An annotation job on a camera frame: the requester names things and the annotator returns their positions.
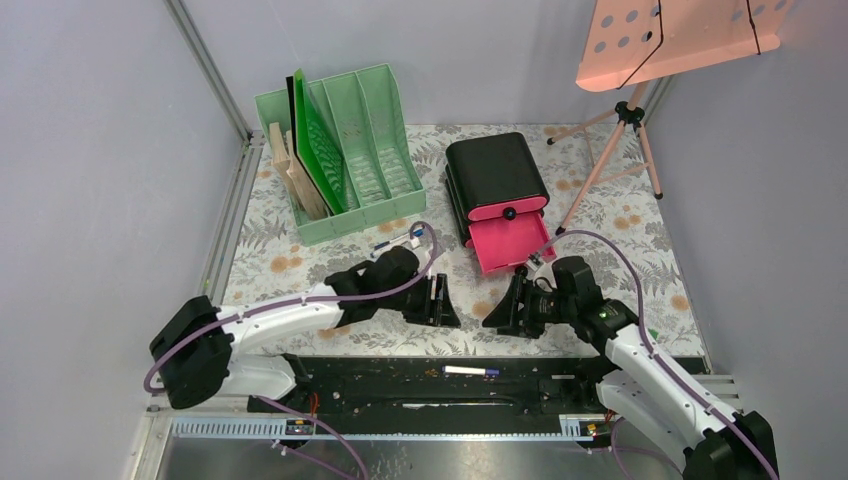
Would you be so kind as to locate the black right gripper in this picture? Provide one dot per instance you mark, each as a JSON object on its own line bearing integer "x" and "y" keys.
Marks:
{"x": 507, "y": 317}

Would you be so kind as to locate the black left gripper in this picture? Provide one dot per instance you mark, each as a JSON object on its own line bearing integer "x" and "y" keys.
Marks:
{"x": 438, "y": 312}

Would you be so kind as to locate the white marker pen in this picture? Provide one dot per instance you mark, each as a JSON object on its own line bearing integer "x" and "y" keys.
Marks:
{"x": 470, "y": 371}

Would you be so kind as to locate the black pink drawer unit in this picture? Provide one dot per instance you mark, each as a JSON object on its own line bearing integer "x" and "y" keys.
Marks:
{"x": 498, "y": 198}

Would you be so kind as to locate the purple 52-storey treehouse book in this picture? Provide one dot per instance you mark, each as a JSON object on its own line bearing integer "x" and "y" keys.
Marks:
{"x": 307, "y": 193}

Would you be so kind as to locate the white AVE notebook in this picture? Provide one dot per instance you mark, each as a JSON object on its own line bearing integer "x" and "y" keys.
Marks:
{"x": 303, "y": 149}

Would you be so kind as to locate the green transparent plastic folder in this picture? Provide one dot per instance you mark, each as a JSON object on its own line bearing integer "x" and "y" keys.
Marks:
{"x": 324, "y": 148}

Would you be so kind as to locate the green 104-storey treehouse book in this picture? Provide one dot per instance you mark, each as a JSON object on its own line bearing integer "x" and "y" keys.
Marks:
{"x": 285, "y": 163}

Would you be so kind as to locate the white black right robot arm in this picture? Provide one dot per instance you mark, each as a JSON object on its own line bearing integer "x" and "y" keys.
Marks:
{"x": 701, "y": 434}

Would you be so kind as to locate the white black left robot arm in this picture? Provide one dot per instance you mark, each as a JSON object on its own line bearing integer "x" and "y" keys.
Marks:
{"x": 206, "y": 351}

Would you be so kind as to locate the blue capped marker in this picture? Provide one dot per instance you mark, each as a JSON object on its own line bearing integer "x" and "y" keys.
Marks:
{"x": 383, "y": 247}

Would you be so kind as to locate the floral table mat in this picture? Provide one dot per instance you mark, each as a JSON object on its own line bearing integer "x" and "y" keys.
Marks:
{"x": 618, "y": 229}

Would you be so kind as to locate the mint green file organizer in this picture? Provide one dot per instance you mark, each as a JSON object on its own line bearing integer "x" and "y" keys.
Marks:
{"x": 364, "y": 115}

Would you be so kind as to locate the pink music stand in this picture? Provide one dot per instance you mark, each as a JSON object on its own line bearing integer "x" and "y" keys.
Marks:
{"x": 636, "y": 43}

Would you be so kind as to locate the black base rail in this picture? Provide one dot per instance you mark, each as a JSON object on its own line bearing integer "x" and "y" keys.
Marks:
{"x": 410, "y": 397}

